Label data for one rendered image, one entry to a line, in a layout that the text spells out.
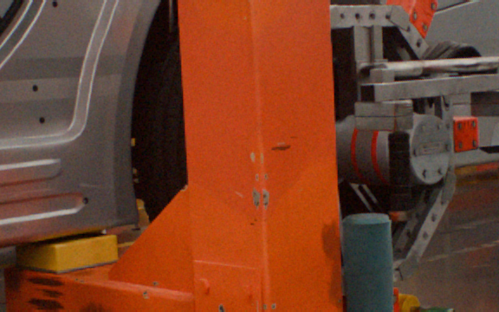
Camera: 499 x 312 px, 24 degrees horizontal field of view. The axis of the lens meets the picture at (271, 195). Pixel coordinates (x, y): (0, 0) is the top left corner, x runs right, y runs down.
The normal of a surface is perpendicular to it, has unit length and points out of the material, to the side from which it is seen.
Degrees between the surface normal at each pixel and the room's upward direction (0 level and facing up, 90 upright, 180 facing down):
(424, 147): 90
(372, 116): 90
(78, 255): 90
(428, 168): 90
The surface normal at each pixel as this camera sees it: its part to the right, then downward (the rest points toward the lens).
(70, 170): 0.71, 0.05
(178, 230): -0.70, 0.12
